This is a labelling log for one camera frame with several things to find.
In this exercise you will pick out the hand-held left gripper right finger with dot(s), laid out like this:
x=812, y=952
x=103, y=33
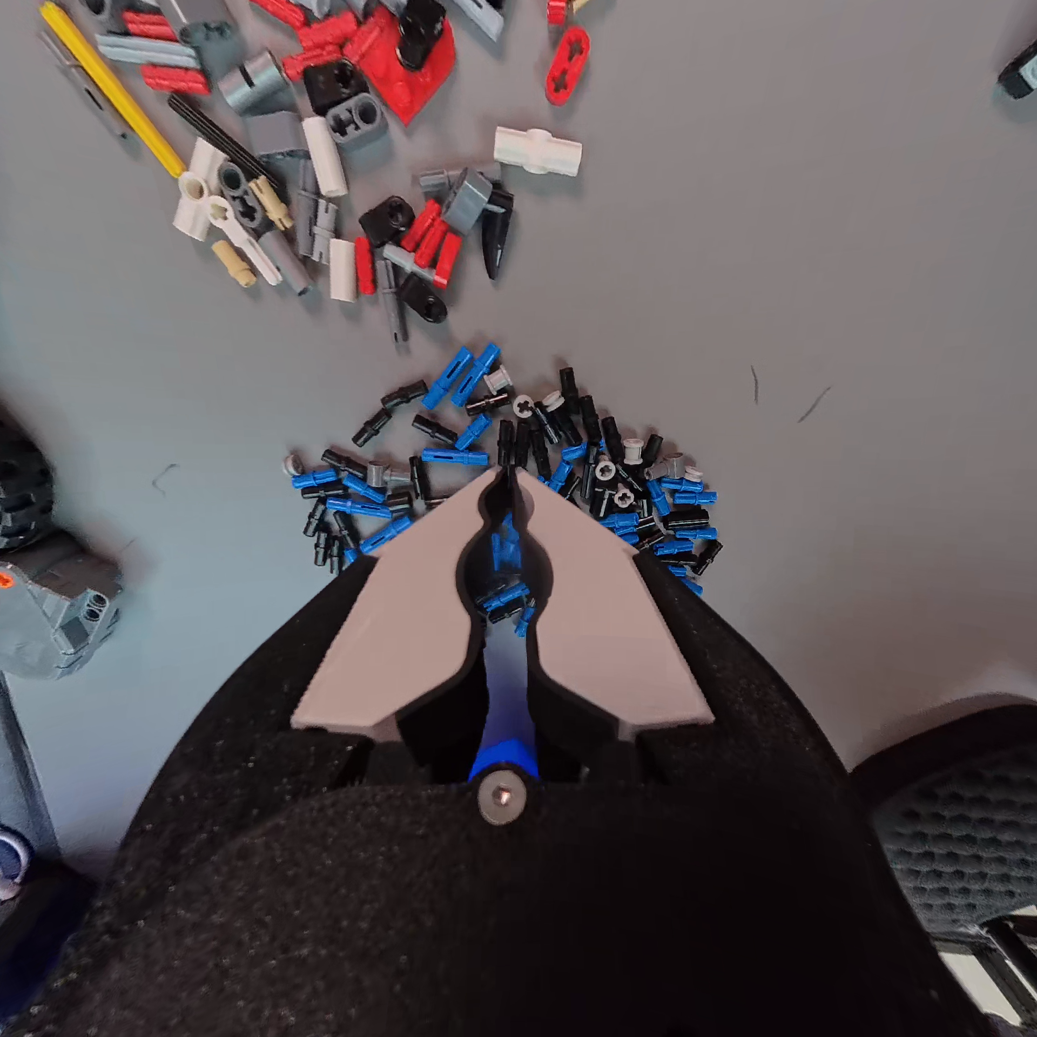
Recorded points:
x=616, y=640

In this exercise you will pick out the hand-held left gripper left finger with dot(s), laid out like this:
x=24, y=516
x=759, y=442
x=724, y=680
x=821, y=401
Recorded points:
x=381, y=640

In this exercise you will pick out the single blue connector pin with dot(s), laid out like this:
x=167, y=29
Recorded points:
x=506, y=541

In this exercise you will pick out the pile of blue black pins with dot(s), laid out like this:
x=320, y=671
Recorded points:
x=454, y=457

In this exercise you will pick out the grey desk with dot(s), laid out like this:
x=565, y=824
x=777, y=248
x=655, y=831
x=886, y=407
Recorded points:
x=810, y=324

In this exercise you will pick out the grey toy motor block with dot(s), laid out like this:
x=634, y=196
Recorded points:
x=48, y=599

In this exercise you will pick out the black toy tire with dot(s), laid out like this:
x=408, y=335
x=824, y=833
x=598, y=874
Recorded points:
x=20, y=502

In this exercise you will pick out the black pointed toy piece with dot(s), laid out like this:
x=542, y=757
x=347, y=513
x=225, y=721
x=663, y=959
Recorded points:
x=497, y=235

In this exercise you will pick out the pile of mixed toy parts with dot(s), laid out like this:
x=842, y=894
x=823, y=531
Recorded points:
x=324, y=154

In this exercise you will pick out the white tube connector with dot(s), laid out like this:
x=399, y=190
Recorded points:
x=539, y=151

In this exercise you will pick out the black long axle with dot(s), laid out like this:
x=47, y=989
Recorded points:
x=219, y=138

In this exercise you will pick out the red flat plate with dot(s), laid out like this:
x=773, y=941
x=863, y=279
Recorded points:
x=405, y=91

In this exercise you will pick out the red short oval beam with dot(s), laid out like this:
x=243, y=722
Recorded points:
x=567, y=66

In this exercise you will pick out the yellow long axle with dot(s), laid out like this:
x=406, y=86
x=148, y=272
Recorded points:
x=113, y=87

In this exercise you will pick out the black grey toy part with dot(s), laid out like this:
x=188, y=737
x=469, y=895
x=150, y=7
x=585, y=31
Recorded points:
x=1019, y=77

